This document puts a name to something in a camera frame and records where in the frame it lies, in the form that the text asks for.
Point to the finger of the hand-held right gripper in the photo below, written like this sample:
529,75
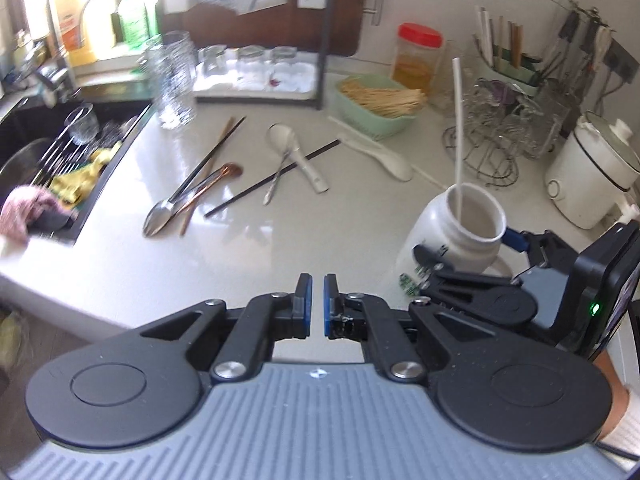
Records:
537,251
435,274

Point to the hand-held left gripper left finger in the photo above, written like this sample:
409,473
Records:
305,307

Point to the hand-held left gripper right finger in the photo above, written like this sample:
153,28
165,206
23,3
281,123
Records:
330,307

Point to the white ceramic jar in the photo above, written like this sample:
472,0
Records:
435,225

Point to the wooden chopstick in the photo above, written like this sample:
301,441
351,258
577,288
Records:
186,221

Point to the copper spoon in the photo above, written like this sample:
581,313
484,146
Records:
234,170

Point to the white ceramic spoon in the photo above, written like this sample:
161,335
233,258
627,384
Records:
282,137

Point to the large steel spoon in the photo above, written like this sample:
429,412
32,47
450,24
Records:
157,219

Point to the black chopstick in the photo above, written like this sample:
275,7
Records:
280,176
225,142

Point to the person's right forearm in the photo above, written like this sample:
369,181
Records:
617,395

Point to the hanging kitchen utensils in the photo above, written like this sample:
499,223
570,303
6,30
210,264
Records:
582,45

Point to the white electric pot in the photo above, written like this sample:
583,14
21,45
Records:
590,175

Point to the white plastic rice scoop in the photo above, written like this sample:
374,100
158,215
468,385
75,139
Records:
385,157

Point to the silver butter knife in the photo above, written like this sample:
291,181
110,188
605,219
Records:
276,180

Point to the green plastic basket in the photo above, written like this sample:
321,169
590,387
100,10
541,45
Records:
380,125

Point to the purple glass cup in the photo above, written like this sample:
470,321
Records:
501,95

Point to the green chopstick holder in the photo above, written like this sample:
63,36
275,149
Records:
520,77

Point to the pile of wooden sticks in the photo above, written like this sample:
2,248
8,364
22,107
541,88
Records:
385,97

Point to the red-lid plastic jar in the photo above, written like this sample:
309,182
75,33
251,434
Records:
417,60

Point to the bunch of assorted chopsticks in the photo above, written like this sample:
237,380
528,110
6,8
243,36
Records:
500,35

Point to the white drying tray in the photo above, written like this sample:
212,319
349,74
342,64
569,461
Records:
255,85

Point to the red-print drinking glass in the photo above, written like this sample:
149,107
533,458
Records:
284,60

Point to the clear drinking glass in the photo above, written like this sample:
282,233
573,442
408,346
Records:
251,60
214,60

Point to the steel wool scrubber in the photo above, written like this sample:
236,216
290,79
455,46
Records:
114,132

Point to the yellow cloth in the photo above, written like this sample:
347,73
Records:
80,177

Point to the tall textured glass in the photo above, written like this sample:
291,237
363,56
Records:
175,80

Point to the black metal rack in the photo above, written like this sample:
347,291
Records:
324,35

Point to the brown wooden cutting board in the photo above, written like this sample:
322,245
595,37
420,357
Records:
310,25

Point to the small patterned glass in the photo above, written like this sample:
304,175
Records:
82,125

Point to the sink drain rack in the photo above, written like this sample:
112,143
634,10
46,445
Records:
55,155

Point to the pink cloth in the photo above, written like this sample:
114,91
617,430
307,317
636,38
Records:
22,207

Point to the green bottle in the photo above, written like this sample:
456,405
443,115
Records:
135,17

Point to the black sink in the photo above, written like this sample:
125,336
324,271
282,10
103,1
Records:
20,125

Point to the yellow bottle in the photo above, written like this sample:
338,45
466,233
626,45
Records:
75,25

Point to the tall steel faucet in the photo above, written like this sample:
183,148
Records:
47,15

